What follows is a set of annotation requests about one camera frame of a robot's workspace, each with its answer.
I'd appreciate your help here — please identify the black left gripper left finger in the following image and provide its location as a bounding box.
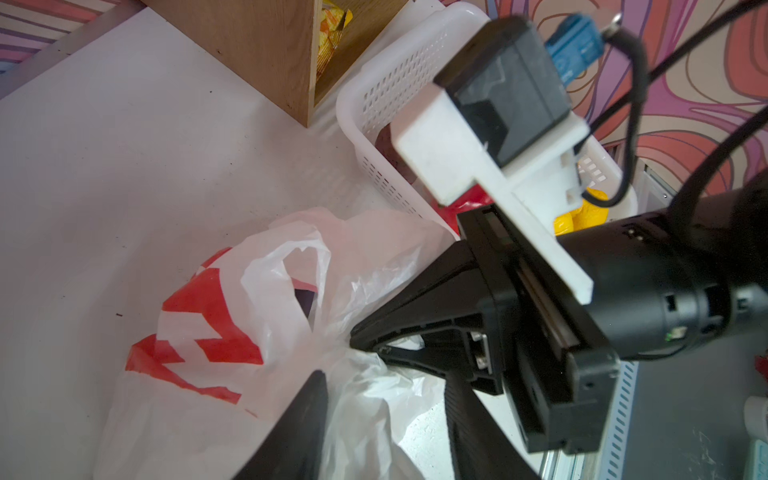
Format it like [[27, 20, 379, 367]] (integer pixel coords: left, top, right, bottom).
[[234, 370, 329, 480]]

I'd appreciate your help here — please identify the pink dragon fruit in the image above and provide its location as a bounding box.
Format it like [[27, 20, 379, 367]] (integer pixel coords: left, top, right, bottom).
[[430, 185, 494, 233]]

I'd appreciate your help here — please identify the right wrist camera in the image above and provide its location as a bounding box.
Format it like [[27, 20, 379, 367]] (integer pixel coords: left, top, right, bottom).
[[390, 14, 604, 305]]

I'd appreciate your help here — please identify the wooden shelf unit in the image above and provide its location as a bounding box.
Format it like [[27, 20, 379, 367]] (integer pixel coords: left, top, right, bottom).
[[145, 0, 406, 127]]

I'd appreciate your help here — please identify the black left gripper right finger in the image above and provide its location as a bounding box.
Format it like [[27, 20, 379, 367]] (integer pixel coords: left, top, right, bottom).
[[444, 372, 539, 480]]

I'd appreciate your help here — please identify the white plastic grocery bag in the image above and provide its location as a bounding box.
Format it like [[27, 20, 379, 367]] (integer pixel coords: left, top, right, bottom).
[[93, 208, 454, 479]]

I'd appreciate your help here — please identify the yellow snack packet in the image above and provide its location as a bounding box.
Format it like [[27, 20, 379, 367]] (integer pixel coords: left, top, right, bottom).
[[316, 1, 354, 79]]

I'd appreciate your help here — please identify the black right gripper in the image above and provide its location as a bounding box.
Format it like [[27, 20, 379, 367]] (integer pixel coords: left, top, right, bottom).
[[350, 206, 620, 455]]

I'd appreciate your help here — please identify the yellow lemon upper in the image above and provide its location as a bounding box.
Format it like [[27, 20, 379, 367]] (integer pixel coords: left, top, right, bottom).
[[553, 199, 610, 236]]

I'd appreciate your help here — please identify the white plastic produce basket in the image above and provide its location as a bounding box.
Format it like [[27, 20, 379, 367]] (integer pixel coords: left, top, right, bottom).
[[337, 8, 644, 246]]

